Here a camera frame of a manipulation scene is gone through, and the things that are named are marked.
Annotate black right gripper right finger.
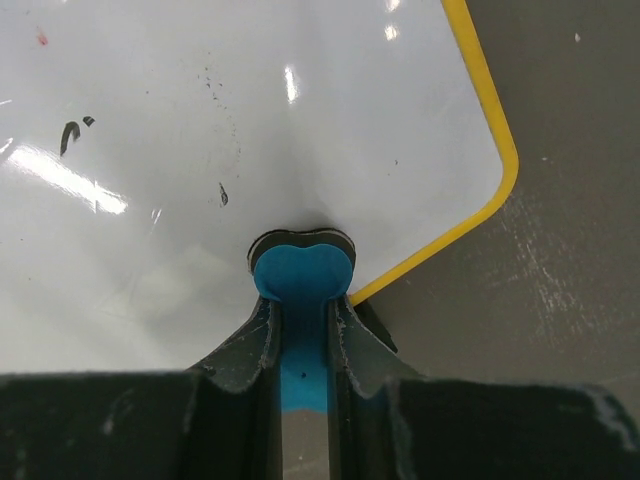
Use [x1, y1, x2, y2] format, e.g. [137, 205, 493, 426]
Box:
[327, 298, 639, 479]

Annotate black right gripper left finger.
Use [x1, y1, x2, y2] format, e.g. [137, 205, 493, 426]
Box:
[1, 298, 283, 479]

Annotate blue whiteboard eraser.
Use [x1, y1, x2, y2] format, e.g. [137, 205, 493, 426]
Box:
[247, 228, 356, 413]

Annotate yellow framed whiteboard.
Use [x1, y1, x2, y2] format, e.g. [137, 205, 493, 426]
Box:
[1, 1, 518, 372]

